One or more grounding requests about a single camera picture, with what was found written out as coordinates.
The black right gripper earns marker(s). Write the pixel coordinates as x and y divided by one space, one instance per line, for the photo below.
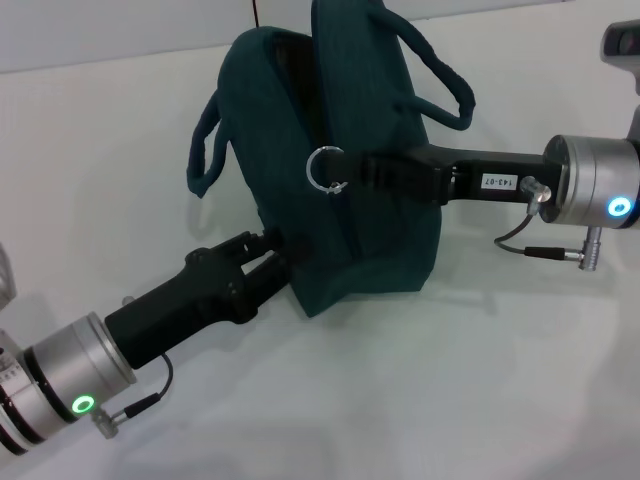
485 172

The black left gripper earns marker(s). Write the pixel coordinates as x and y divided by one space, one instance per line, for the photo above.
190 305

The teal insulated lunch bag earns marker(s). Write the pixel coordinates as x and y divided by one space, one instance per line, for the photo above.
390 225

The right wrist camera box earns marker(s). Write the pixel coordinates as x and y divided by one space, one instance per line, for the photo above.
625 55

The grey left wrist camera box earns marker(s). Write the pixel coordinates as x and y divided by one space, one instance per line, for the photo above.
6 275

